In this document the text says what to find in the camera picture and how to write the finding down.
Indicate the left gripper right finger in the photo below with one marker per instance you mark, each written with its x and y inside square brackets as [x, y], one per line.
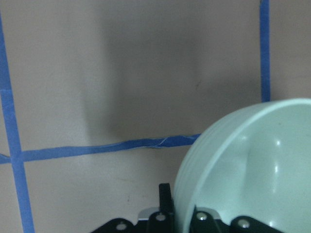
[206, 220]

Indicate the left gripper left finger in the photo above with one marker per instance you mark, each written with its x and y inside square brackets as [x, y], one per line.
[151, 220]

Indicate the green plastic bowl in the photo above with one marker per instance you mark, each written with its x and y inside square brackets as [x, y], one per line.
[253, 162]

